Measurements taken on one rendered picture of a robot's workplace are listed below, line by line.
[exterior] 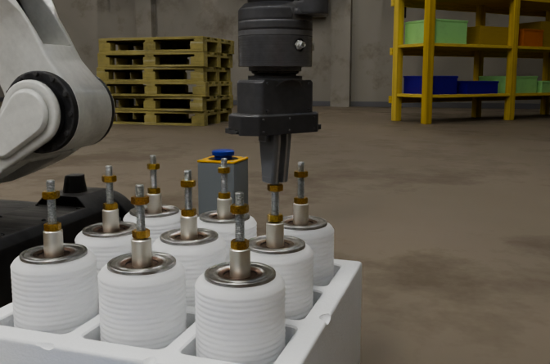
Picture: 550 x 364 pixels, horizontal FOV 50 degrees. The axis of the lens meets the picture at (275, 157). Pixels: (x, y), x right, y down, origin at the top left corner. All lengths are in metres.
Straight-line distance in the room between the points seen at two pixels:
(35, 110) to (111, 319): 0.48
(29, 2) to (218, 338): 0.81
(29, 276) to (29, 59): 0.50
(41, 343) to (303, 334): 0.28
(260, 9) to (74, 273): 0.36
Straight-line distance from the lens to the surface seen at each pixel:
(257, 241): 0.76
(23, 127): 1.08
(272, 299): 0.62
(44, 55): 1.11
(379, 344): 1.09
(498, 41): 6.84
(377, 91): 9.47
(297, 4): 0.69
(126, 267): 0.68
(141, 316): 0.66
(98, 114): 1.12
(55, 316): 0.73
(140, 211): 0.67
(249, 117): 0.67
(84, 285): 0.73
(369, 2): 9.56
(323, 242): 0.83
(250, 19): 0.69
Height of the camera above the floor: 0.46
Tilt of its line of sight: 8 degrees down
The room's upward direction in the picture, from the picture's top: straight up
